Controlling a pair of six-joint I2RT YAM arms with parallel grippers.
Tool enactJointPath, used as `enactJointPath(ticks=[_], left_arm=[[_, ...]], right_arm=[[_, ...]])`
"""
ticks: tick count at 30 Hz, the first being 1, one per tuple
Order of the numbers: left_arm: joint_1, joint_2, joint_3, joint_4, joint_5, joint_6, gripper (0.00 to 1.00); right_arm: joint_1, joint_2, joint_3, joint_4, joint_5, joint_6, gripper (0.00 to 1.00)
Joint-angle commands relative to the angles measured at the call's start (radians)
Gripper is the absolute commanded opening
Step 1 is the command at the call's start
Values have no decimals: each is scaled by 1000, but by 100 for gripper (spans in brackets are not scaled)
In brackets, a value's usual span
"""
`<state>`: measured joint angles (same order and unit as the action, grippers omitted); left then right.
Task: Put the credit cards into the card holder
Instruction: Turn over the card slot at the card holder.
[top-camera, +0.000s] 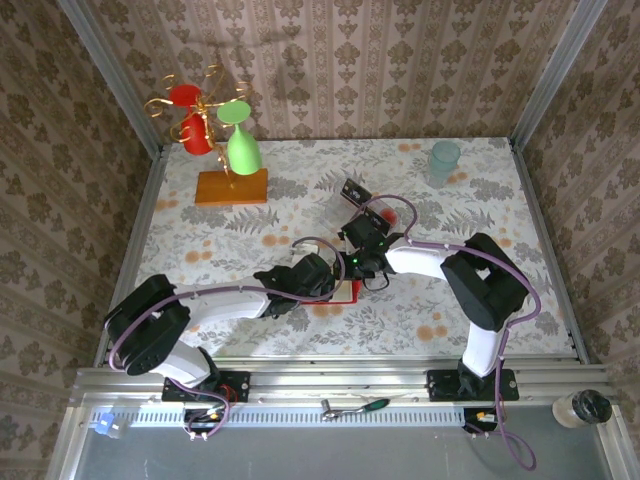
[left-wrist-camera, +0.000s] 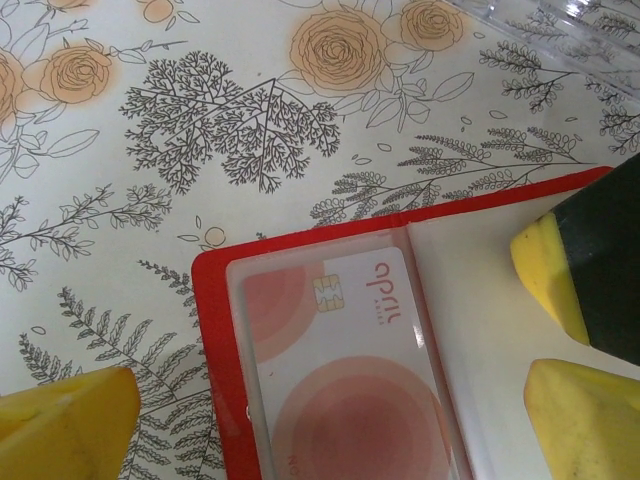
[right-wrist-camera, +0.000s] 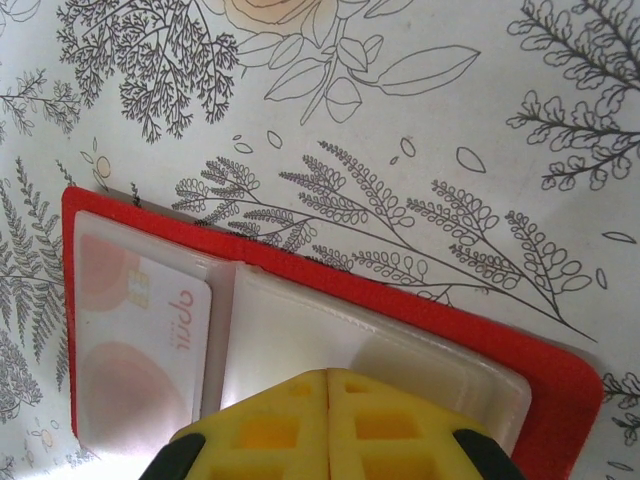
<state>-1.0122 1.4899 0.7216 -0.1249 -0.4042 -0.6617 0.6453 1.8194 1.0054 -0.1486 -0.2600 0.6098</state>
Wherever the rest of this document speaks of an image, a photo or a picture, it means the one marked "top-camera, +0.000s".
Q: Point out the red plastic wine glass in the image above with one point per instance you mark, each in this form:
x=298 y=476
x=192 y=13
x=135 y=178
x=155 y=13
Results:
x=195 y=135

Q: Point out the clear jar black lid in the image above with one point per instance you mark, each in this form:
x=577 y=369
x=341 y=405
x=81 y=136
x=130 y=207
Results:
x=592 y=406

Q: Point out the aluminium front rail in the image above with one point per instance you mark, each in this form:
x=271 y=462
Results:
x=310 y=375

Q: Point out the pale blue plastic cup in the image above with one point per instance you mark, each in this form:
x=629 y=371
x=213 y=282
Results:
x=444 y=157

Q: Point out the red card holder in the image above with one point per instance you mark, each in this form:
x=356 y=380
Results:
x=350 y=292

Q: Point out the green plastic wine glass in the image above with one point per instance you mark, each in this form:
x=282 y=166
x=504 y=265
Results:
x=244 y=152

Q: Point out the black credit card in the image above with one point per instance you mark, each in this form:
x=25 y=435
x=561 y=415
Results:
x=378 y=221
x=356 y=191

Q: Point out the blue white plug connector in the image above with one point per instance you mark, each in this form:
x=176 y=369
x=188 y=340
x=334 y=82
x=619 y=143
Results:
x=104 y=424

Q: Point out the grey metal panel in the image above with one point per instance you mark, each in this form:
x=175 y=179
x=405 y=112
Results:
x=325 y=455

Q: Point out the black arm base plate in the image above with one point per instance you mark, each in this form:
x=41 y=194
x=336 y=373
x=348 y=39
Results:
x=240 y=385
x=507 y=385

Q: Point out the aluminium frame post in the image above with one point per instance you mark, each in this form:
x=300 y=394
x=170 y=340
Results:
x=110 y=75
x=560 y=70

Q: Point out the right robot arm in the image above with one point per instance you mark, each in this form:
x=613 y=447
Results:
x=490 y=290

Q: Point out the black power connector block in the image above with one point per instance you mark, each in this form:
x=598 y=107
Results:
x=200 y=417
x=475 y=417

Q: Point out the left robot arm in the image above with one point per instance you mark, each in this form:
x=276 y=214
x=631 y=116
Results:
x=150 y=325

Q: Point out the aluminium table side rail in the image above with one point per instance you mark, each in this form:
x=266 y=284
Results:
x=142 y=225
x=545 y=225

